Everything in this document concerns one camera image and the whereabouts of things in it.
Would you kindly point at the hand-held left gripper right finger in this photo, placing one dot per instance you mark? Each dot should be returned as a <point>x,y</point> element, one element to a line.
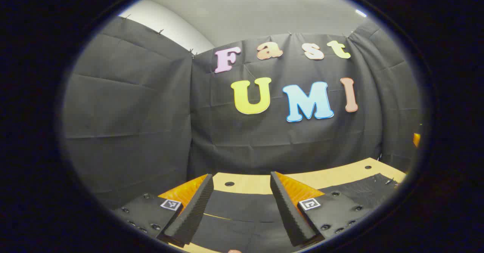
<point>287,211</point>

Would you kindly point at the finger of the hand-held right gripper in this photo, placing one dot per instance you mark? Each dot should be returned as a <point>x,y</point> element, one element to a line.
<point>416,139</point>

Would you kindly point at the black backdrop cloth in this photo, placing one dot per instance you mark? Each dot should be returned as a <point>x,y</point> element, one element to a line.
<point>151,113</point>

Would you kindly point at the dark grey jeans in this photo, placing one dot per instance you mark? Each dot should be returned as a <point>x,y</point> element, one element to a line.
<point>242,215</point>

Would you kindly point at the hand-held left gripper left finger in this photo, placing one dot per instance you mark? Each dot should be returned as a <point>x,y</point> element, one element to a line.
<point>193,211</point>

